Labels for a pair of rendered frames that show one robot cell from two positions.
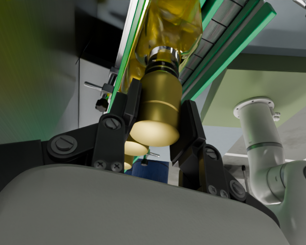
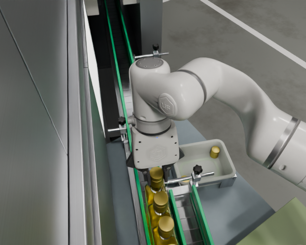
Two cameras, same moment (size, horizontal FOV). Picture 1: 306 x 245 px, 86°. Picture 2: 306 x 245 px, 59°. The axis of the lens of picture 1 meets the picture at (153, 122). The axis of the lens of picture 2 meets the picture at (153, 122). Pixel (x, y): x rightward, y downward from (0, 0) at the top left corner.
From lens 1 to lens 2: 0.66 m
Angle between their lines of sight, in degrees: 92
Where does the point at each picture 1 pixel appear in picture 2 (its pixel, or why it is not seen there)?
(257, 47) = (242, 233)
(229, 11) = (188, 209)
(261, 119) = not seen: outside the picture
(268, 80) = (269, 233)
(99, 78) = not seen: outside the picture
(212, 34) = (192, 223)
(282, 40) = (247, 218)
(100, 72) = not seen: outside the picture
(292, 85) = (286, 223)
